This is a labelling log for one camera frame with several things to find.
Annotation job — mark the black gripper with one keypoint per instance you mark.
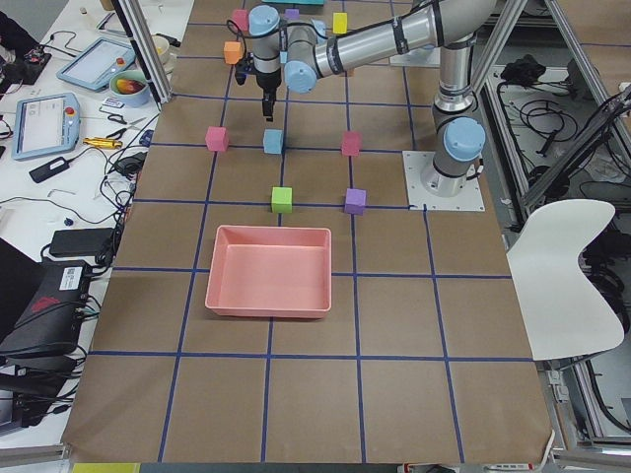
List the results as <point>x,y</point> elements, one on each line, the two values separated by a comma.
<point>266,82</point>

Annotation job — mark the pink foam block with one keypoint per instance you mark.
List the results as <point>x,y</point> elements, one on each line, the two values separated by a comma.
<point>217,139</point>
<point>240,18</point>
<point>351,143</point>

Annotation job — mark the beige bowl with lemon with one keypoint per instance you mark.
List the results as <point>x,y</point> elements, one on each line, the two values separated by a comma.
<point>162,47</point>

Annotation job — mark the pink plastic tray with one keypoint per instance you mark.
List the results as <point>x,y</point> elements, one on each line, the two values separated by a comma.
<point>277,272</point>

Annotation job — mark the yellow foam block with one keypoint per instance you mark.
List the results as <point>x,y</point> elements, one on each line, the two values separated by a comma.
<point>340,23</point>

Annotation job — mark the pink foam block near left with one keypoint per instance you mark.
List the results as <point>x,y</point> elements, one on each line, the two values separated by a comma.
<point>351,143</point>

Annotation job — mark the pink foam block far left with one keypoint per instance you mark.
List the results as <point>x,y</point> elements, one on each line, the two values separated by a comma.
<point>217,139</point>

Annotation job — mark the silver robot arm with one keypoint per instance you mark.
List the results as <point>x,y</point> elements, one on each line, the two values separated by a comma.
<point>298,54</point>

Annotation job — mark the white chair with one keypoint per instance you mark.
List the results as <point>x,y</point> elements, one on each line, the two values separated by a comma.
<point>565,316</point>

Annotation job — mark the orange foam block far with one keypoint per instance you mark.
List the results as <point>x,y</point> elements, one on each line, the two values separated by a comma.
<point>233,52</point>

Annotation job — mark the black computer box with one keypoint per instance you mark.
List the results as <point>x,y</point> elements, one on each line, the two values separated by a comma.
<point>40,308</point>

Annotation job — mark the purple foam block left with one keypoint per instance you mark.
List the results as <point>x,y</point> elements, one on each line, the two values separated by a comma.
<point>355,201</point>

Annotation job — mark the teach pendant far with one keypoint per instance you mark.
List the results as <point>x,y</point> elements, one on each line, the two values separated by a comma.
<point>93,68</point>

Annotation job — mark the aluminium frame post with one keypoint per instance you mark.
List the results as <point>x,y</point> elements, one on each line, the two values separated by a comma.
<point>137,31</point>

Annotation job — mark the green foam block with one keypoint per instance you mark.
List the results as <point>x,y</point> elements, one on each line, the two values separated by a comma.
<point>281,200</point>

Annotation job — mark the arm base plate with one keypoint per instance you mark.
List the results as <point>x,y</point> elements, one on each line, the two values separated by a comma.
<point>428,190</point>

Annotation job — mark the teal plastic tray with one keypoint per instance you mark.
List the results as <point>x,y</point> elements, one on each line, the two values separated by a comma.
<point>298,2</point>

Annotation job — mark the black power adapter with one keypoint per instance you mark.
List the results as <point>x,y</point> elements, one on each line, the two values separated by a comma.
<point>85,242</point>

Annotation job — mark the purple foam block right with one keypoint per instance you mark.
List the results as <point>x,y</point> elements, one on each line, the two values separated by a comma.
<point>292,14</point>

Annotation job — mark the blue bowl with fruit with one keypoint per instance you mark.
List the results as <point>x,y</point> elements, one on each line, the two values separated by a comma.
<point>130,87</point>

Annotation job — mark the teach pendant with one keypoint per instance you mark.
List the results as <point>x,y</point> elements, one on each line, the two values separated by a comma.
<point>46,126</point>
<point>93,68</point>

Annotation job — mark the gold screwdriver handle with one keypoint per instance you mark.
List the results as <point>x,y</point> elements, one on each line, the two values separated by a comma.
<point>103,143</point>

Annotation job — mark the light blue foam block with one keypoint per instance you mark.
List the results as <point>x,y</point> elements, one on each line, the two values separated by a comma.
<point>273,140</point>

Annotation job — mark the teach pendant near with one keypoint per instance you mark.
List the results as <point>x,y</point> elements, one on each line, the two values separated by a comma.
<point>46,126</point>

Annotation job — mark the pink foam block right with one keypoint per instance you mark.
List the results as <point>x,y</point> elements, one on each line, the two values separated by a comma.
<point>240,18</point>

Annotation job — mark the purple foam block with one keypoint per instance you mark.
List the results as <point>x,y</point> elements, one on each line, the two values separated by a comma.
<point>292,14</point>
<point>355,201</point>

